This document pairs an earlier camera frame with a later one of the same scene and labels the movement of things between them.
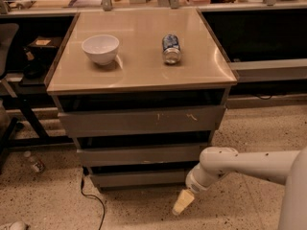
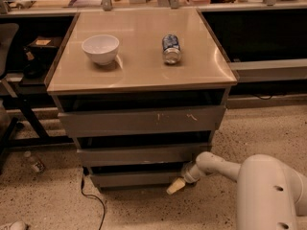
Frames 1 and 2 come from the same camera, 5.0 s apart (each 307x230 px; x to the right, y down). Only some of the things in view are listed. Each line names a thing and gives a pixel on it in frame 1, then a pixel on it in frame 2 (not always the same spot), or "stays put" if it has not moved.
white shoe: [17, 225] stays put
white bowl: [101, 48] stays put
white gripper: [194, 185] -> [188, 174]
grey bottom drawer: [139, 177] stays put
